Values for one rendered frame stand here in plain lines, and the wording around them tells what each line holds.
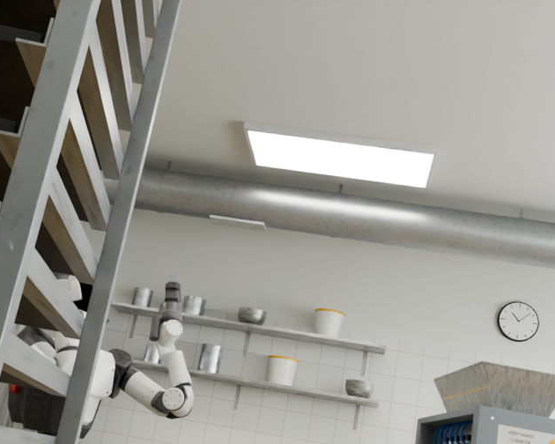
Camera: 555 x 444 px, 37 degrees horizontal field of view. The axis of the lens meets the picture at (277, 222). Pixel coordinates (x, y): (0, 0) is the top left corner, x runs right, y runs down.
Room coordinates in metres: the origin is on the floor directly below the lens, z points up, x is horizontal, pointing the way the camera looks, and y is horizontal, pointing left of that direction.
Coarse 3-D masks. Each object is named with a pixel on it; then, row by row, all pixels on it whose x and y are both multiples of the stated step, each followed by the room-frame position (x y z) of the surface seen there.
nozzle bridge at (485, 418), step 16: (432, 416) 2.91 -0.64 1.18; (448, 416) 2.70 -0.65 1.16; (464, 416) 2.55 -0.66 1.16; (480, 416) 2.40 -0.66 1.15; (496, 416) 2.40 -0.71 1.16; (512, 416) 2.40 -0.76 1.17; (528, 416) 2.40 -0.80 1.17; (432, 432) 3.07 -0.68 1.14; (448, 432) 2.99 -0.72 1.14; (464, 432) 2.80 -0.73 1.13; (480, 432) 2.40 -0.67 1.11; (496, 432) 2.40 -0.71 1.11; (512, 432) 2.40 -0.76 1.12; (528, 432) 2.40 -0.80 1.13; (544, 432) 2.40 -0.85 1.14
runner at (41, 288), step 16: (0, 208) 0.69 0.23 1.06; (32, 256) 0.85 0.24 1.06; (32, 272) 0.87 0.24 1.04; (48, 272) 0.95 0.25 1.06; (32, 288) 0.93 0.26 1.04; (48, 288) 0.98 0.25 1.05; (48, 304) 1.02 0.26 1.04; (64, 304) 1.10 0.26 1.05; (48, 320) 1.16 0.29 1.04; (64, 320) 1.14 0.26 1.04; (80, 320) 1.26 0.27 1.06; (64, 336) 1.32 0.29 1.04; (80, 336) 1.30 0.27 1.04
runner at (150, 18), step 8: (144, 0) 1.21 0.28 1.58; (152, 0) 1.20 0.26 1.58; (144, 8) 1.23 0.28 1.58; (152, 8) 1.23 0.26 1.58; (144, 16) 1.26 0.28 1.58; (152, 16) 1.25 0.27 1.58; (144, 24) 1.28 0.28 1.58; (152, 24) 1.28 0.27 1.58; (144, 32) 1.31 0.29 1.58; (152, 32) 1.31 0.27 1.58
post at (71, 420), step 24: (168, 0) 1.30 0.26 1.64; (168, 24) 1.30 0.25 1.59; (168, 48) 1.30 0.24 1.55; (144, 96) 1.30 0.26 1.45; (144, 120) 1.30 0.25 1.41; (144, 144) 1.30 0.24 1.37; (120, 192) 1.30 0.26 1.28; (120, 216) 1.30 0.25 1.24; (120, 240) 1.30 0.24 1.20; (96, 288) 1.30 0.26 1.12; (96, 312) 1.30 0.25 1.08; (96, 336) 1.30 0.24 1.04; (96, 360) 1.32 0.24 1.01; (72, 384) 1.30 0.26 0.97; (72, 408) 1.30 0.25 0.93; (72, 432) 1.30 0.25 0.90
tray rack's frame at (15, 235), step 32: (64, 0) 0.69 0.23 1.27; (96, 0) 0.70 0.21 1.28; (64, 32) 0.69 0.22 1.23; (64, 64) 0.69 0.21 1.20; (64, 96) 0.69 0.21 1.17; (32, 128) 0.69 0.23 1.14; (64, 128) 0.72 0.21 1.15; (32, 160) 0.69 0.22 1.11; (32, 192) 0.69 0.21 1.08; (0, 224) 0.69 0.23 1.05; (32, 224) 0.69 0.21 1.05; (0, 256) 0.69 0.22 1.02; (0, 288) 0.69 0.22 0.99; (0, 320) 0.69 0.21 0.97; (0, 352) 0.70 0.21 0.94
